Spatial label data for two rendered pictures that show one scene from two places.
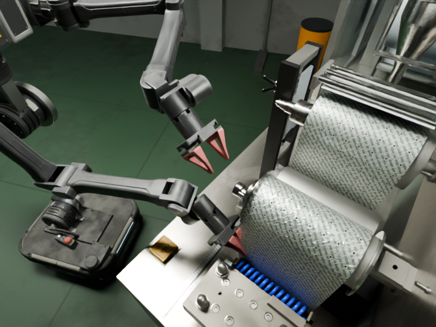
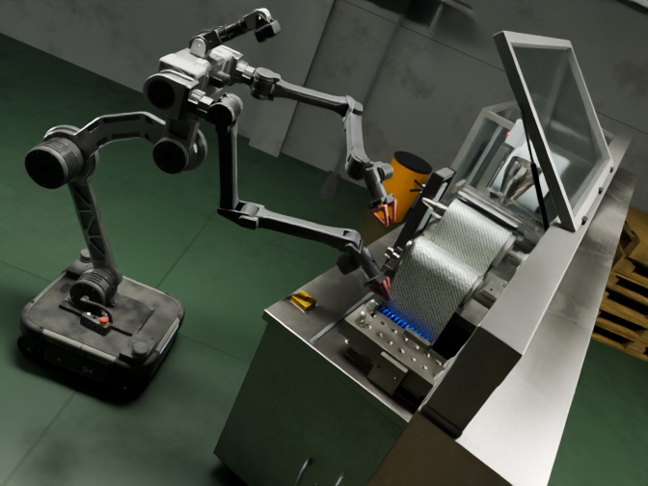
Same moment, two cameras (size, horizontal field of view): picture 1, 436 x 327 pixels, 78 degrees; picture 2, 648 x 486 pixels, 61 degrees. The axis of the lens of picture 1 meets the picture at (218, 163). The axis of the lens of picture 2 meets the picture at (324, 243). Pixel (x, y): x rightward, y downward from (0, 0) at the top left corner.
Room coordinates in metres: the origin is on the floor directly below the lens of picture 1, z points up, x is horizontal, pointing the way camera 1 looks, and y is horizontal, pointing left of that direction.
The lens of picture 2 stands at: (-1.18, 0.70, 2.11)
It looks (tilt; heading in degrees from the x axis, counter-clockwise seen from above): 30 degrees down; 342
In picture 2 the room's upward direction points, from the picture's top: 24 degrees clockwise
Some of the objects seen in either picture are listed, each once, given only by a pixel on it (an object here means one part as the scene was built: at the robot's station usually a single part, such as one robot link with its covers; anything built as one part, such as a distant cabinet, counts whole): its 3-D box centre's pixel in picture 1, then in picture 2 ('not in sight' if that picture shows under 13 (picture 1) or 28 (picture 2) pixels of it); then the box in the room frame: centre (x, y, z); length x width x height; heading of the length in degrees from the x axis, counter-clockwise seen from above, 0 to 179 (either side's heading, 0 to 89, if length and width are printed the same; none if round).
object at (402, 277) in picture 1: (396, 270); (492, 292); (0.18, -0.33, 1.28); 0.06 x 0.05 x 0.02; 52
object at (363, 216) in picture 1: (319, 208); not in sight; (0.38, -0.27, 1.18); 0.26 x 0.12 x 0.12; 52
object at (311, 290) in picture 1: (278, 270); (416, 308); (0.24, -0.15, 1.10); 0.23 x 0.01 x 0.18; 52
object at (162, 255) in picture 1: (163, 248); (303, 300); (0.38, 0.18, 0.91); 0.07 x 0.07 x 0.02; 52
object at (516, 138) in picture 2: not in sight; (518, 132); (0.78, -0.46, 1.66); 0.07 x 0.07 x 0.10; 39
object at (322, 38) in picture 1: (311, 48); (399, 188); (3.16, -1.12, 0.28); 0.37 x 0.36 x 0.57; 75
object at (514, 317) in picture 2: not in sight; (586, 195); (0.64, -0.79, 1.55); 3.08 x 0.08 x 0.23; 142
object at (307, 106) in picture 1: (305, 114); (442, 211); (0.57, -0.24, 1.34); 0.06 x 0.06 x 0.06; 52
